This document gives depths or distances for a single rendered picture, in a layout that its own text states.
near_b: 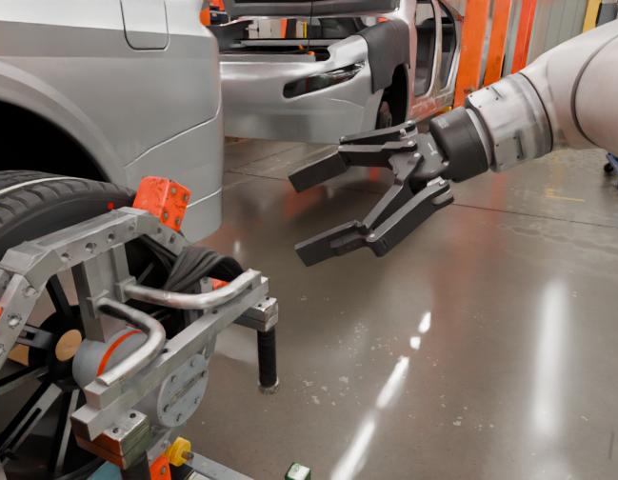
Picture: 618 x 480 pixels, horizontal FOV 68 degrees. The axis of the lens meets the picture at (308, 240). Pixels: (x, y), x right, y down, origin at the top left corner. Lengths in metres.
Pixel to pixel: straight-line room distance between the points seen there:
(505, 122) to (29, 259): 0.64
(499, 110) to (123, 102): 1.10
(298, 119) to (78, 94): 2.14
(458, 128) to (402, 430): 1.63
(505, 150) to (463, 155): 0.04
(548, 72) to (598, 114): 0.10
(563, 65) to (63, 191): 0.74
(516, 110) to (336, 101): 2.80
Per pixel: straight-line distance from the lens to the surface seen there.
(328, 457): 1.87
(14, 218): 0.83
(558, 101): 0.49
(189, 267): 0.87
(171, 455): 1.21
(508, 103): 0.50
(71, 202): 0.89
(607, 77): 0.42
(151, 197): 0.93
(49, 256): 0.77
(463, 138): 0.49
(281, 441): 1.93
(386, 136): 0.57
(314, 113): 3.24
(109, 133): 1.38
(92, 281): 0.83
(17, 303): 0.77
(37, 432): 1.24
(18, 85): 1.23
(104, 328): 0.89
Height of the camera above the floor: 1.39
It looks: 23 degrees down
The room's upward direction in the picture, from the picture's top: straight up
